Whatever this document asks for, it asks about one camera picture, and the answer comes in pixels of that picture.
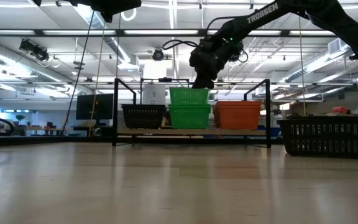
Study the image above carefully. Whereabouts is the orange plastic slotted basket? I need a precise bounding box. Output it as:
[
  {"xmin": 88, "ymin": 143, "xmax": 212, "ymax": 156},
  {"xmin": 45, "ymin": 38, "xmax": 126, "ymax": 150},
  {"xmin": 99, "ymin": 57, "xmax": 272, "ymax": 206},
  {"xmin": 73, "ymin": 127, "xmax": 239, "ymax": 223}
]
[
  {"xmin": 213, "ymin": 104, "xmax": 262, "ymax": 131},
  {"xmin": 213, "ymin": 100, "xmax": 262, "ymax": 106}
]

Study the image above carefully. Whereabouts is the black metal shelf frame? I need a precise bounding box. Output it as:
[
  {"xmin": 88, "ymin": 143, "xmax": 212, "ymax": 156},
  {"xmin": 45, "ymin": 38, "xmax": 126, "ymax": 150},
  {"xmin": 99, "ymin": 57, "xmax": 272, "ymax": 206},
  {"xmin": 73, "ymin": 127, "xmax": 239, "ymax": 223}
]
[{"xmin": 112, "ymin": 77, "xmax": 272, "ymax": 149}]

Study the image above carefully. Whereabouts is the black table edge rail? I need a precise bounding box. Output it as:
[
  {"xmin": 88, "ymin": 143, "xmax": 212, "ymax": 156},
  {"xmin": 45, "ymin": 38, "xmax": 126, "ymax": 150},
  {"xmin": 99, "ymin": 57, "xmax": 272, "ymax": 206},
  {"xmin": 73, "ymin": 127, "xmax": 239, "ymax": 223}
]
[{"xmin": 0, "ymin": 134, "xmax": 287, "ymax": 147}]

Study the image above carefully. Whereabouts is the black overhead frame beam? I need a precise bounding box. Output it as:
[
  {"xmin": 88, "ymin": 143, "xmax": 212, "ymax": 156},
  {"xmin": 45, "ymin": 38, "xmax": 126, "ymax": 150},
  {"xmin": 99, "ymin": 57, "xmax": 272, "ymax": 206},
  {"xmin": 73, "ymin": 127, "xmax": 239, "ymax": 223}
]
[{"xmin": 0, "ymin": 28, "xmax": 358, "ymax": 38}]

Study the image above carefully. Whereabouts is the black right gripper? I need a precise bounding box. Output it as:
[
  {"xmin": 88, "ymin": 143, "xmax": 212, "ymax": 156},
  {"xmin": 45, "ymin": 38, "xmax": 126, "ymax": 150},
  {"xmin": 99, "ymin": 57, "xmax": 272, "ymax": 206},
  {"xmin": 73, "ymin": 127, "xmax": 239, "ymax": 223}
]
[{"xmin": 188, "ymin": 36, "xmax": 239, "ymax": 90}]

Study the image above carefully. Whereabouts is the black ceiling camera rig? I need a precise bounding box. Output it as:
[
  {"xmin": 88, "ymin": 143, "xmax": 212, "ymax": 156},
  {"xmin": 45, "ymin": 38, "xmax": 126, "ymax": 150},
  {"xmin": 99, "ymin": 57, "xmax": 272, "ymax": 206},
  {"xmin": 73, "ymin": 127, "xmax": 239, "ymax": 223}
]
[{"xmin": 19, "ymin": 38, "xmax": 50, "ymax": 62}]

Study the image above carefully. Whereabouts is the round black ceiling camera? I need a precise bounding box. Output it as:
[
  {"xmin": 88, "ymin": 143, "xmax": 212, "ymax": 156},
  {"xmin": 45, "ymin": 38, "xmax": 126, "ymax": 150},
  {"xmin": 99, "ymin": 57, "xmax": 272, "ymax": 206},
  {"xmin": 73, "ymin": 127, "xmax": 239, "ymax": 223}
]
[{"xmin": 152, "ymin": 48, "xmax": 165, "ymax": 62}]

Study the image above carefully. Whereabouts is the black hanging cable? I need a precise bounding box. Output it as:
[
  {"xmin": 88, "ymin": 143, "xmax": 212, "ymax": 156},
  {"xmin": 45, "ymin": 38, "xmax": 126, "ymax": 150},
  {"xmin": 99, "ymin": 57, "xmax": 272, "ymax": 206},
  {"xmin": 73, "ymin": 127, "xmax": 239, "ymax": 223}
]
[{"xmin": 62, "ymin": 10, "xmax": 96, "ymax": 133}]

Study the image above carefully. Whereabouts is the black computer monitor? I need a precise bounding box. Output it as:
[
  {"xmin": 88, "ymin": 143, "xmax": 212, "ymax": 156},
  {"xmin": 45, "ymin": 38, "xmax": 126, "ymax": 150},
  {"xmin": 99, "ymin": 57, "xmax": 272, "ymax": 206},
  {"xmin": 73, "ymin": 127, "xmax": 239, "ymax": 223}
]
[{"xmin": 75, "ymin": 93, "xmax": 114, "ymax": 121}]

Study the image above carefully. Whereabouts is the silver ventilation duct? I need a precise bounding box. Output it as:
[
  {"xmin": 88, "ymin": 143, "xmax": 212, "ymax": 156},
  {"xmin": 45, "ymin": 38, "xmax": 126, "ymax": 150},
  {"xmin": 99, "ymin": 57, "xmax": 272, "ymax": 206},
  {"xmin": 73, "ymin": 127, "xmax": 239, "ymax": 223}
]
[{"xmin": 73, "ymin": 4, "xmax": 132, "ymax": 63}]

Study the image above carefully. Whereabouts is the blue bin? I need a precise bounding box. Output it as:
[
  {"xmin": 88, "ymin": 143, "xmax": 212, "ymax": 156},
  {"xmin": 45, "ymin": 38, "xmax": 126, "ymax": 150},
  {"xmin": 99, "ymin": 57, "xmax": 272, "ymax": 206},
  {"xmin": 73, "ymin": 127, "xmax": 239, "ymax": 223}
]
[{"xmin": 257, "ymin": 125, "xmax": 282, "ymax": 138}]

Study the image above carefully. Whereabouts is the white ring light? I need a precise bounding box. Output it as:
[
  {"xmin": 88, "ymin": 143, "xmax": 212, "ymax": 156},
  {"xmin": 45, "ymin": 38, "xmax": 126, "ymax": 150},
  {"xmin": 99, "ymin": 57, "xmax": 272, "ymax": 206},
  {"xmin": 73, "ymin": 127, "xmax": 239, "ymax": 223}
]
[{"xmin": 120, "ymin": 7, "xmax": 137, "ymax": 22}]

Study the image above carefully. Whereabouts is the green plastic slotted basket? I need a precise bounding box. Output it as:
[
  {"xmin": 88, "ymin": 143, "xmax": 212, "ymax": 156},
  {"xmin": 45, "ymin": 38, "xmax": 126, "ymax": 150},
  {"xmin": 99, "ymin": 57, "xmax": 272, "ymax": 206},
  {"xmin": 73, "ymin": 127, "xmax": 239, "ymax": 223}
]
[
  {"xmin": 167, "ymin": 103, "xmax": 212, "ymax": 130},
  {"xmin": 168, "ymin": 87, "xmax": 211, "ymax": 105}
]

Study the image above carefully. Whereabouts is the white ceiling vent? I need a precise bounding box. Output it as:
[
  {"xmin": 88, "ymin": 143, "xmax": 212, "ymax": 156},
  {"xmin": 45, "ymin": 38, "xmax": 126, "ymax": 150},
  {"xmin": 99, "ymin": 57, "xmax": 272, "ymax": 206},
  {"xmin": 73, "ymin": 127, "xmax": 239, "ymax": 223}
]
[{"xmin": 328, "ymin": 38, "xmax": 350, "ymax": 55}]

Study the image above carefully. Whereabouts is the black hanging camera with cable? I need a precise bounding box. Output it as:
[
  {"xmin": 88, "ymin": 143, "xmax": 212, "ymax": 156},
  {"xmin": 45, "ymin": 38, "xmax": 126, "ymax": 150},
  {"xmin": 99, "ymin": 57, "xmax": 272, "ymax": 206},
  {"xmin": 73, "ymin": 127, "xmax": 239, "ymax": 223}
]
[{"xmin": 228, "ymin": 42, "xmax": 249, "ymax": 63}]

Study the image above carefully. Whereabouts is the white box device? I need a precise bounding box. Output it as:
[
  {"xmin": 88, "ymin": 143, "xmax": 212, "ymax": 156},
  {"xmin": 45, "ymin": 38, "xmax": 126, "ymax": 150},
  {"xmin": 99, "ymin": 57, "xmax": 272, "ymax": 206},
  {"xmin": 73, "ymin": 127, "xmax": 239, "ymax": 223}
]
[{"xmin": 142, "ymin": 84, "xmax": 167, "ymax": 105}]

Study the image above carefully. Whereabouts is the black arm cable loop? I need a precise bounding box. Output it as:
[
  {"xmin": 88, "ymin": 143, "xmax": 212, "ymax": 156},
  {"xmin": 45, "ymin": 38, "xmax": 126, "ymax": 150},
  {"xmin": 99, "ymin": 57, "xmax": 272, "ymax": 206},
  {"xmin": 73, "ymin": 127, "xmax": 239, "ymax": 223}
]
[{"xmin": 162, "ymin": 39, "xmax": 198, "ymax": 50}]

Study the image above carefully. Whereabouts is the black plastic slotted basket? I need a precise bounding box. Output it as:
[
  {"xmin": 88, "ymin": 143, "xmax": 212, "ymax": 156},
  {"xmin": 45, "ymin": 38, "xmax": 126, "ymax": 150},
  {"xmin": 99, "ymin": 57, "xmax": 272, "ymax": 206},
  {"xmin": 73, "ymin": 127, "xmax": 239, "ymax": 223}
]
[
  {"xmin": 277, "ymin": 115, "xmax": 358, "ymax": 160},
  {"xmin": 121, "ymin": 103, "xmax": 167, "ymax": 129}
]

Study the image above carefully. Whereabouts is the background desk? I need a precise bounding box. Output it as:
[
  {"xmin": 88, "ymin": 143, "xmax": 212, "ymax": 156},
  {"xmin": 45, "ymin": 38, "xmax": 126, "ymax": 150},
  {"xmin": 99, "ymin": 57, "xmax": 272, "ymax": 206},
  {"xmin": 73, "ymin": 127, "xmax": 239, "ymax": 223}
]
[{"xmin": 9, "ymin": 125, "xmax": 83, "ymax": 137}]

